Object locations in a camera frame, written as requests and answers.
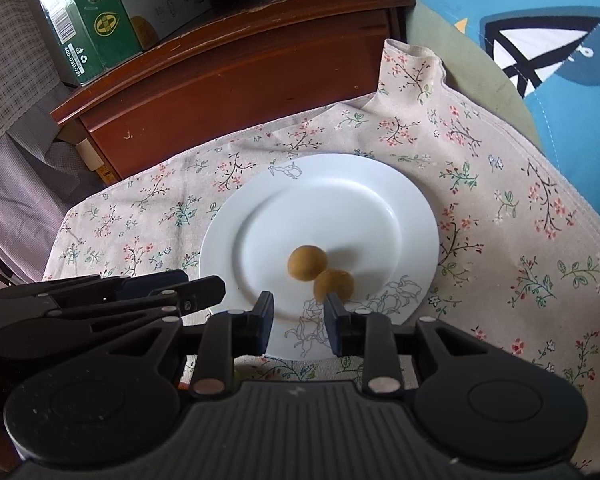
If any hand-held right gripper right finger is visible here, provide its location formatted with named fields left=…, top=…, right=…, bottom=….
left=324, top=292, right=507, bottom=394

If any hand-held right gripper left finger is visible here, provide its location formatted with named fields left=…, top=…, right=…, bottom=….
left=105, top=291, right=275, bottom=395

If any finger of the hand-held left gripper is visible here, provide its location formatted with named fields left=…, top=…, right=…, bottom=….
left=45, top=275, right=227, bottom=347
left=0, top=269, right=191, bottom=308

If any small brown kiwi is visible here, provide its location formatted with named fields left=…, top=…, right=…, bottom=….
left=312, top=269, right=355, bottom=307
left=287, top=244, right=328, bottom=283

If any white plate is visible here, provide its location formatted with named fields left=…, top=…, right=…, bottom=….
left=199, top=153, right=440, bottom=361

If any small cardboard box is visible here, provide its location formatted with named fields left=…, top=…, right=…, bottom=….
left=74, top=137, right=117, bottom=184

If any lilac checked cloth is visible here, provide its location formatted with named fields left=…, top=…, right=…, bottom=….
left=0, top=79, right=107, bottom=286

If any floral tablecloth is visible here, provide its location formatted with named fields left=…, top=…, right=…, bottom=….
left=42, top=39, right=600, bottom=480

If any brown wooden cabinet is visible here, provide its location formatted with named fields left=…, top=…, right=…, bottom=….
left=50, top=0, right=417, bottom=182

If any green and white carton box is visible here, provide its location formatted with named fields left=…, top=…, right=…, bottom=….
left=30, top=0, right=214, bottom=87

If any olive green cushion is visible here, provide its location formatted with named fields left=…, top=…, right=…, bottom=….
left=405, top=2, right=542, bottom=157

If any blue printed blanket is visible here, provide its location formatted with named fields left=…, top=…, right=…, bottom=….
left=367, top=0, right=600, bottom=242

